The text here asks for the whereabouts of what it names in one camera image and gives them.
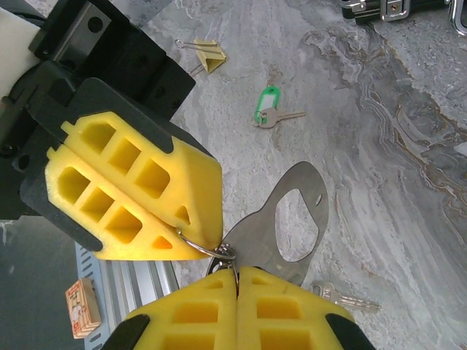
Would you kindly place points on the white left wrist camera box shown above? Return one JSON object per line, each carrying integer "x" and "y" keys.
{"x": 14, "y": 51}

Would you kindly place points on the silver key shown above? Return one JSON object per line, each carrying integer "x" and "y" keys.
{"x": 328, "y": 291}

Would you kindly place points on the small wooden labelled block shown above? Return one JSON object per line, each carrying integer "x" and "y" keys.
{"x": 83, "y": 310}

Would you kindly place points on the yellow binder clip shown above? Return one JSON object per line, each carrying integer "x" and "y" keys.
{"x": 209, "y": 54}

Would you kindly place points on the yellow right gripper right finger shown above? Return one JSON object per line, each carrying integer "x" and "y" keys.
{"x": 292, "y": 321}

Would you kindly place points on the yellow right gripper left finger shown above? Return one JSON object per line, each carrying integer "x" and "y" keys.
{"x": 189, "y": 321}

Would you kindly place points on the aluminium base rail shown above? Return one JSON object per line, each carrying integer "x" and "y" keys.
{"x": 138, "y": 280}

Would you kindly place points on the black hard case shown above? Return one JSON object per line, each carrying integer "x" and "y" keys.
{"x": 359, "y": 12}

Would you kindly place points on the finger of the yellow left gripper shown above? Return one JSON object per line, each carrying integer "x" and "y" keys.
{"x": 189, "y": 182}
{"x": 109, "y": 233}

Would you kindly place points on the green tagged key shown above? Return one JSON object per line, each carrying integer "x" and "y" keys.
{"x": 268, "y": 100}

